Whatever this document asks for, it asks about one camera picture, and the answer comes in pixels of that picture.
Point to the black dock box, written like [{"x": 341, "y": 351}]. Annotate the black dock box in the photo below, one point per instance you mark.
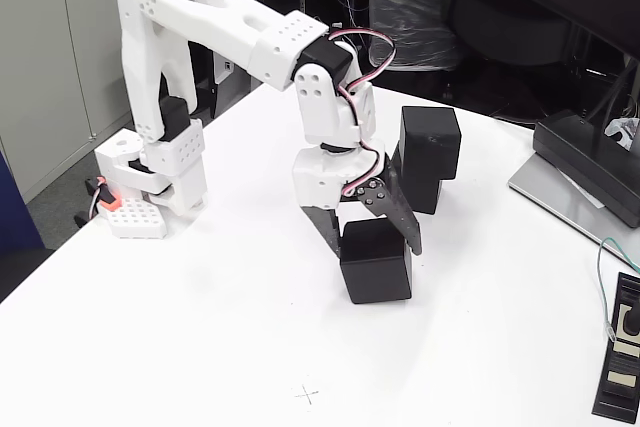
[{"x": 585, "y": 157}]

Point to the black office chair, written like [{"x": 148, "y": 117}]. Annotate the black office chair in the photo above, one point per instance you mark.
[{"x": 500, "y": 27}]

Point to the blue partition panel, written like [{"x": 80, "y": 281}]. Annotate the blue partition panel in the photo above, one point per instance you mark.
[{"x": 15, "y": 212}]

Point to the silver monitor stand base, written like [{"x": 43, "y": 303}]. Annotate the silver monitor stand base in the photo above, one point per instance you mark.
[{"x": 555, "y": 197}]

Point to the grey wall cabinet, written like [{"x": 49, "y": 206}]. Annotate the grey wall cabinet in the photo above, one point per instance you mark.
[{"x": 40, "y": 22}]

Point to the orange table clamp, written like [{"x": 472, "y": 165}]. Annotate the orange table clamp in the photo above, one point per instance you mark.
[{"x": 109, "y": 203}]

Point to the crumpled white plastic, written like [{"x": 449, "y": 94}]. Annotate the crumpled white plastic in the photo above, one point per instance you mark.
[{"x": 622, "y": 129}]

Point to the black cube block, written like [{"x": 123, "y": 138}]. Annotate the black cube block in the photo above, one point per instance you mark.
[
  {"x": 375, "y": 267},
  {"x": 430, "y": 142},
  {"x": 425, "y": 194}
]

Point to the plastic wrapped bin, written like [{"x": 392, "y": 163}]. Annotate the plastic wrapped bin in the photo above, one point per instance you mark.
[{"x": 410, "y": 12}]

